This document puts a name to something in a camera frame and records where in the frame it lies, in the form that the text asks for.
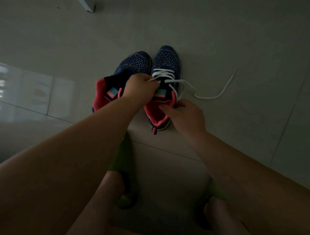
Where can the person's right hand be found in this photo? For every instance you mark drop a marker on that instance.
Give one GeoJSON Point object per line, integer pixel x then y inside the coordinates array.
{"type": "Point", "coordinates": [186, 118]}

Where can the person's left hand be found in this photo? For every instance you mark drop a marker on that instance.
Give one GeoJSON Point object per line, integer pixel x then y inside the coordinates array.
{"type": "Point", "coordinates": [139, 89]}

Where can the blue knit sneaker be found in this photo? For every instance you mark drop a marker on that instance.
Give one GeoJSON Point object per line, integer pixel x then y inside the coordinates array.
{"type": "Point", "coordinates": [167, 58]}
{"type": "Point", "coordinates": [135, 60]}

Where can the white shoelace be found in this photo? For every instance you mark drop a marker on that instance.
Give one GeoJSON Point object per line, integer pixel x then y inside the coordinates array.
{"type": "Point", "coordinates": [225, 88]}

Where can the person's right forearm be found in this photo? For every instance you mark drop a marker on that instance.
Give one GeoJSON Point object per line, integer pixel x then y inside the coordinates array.
{"type": "Point", "coordinates": [256, 184]}

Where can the person's left forearm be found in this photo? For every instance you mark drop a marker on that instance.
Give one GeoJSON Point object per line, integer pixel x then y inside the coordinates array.
{"type": "Point", "coordinates": [55, 179]}

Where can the person's right leg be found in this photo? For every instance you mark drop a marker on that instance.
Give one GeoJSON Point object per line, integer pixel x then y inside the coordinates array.
{"type": "Point", "coordinates": [222, 218]}

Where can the person's leg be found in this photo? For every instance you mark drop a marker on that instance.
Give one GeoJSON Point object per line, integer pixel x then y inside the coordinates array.
{"type": "Point", "coordinates": [222, 218]}
{"type": "Point", "coordinates": [97, 208]}

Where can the person's left leg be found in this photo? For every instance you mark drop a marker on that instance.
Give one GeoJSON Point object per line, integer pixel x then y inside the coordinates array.
{"type": "Point", "coordinates": [97, 208]}

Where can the green foam slipper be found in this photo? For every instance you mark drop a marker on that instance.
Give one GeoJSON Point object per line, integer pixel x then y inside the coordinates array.
{"type": "Point", "coordinates": [205, 213]}
{"type": "Point", "coordinates": [124, 193]}

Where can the white metal shoe rack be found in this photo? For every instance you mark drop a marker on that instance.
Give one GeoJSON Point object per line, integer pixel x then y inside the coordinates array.
{"type": "Point", "coordinates": [87, 5]}

